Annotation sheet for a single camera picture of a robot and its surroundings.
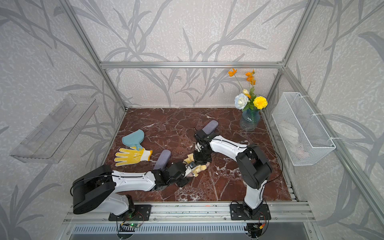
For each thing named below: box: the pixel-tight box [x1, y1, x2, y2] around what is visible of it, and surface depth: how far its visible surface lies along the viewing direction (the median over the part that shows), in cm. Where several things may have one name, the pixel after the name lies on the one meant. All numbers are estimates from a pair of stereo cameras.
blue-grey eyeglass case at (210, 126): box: [202, 120, 219, 135], surface depth 110 cm
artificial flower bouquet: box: [228, 68, 268, 112], surface depth 84 cm
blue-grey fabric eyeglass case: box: [153, 149, 171, 170], surface depth 91 cm
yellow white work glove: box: [114, 146, 153, 167], surface depth 96 cm
